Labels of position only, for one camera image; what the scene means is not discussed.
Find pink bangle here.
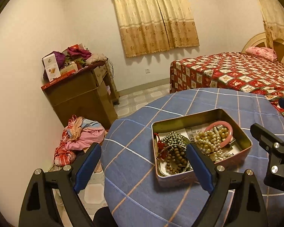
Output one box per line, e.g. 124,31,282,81
205,121,233,148

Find gold pearl bracelet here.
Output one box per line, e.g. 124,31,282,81
195,126,230,154

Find brown wooden bead bracelet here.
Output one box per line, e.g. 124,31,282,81
165,146,189,174

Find dark metallic bead bracelet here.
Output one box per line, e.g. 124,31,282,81
160,131,188,152

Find thin metal bangle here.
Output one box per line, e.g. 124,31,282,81
156,144,193,177

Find red cord jade pendant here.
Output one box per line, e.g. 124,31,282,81
154,133,167,159

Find pink pillow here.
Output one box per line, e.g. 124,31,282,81
245,46,278,62

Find red patterned bedspread bed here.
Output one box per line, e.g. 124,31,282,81
170,52,284,117

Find cream wooden headboard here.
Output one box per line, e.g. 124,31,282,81
241,32,284,65

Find pink metal tin box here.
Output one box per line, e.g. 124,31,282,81
151,108,252,187

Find beige side curtain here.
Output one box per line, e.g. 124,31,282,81
258,0,284,48

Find pile of clothes on floor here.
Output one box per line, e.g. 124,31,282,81
53,115,107,166

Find blue plaid tablecloth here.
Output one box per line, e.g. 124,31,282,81
101,88,284,226

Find brown wooden cabinet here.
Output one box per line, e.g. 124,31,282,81
43,61,119,130

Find long red box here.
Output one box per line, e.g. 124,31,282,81
41,71,75,91

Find white product box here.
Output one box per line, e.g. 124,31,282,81
42,53,61,82

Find beige window curtain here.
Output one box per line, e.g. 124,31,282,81
114,0,200,58

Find purple cloth on cabinet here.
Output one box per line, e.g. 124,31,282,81
67,47,92,60

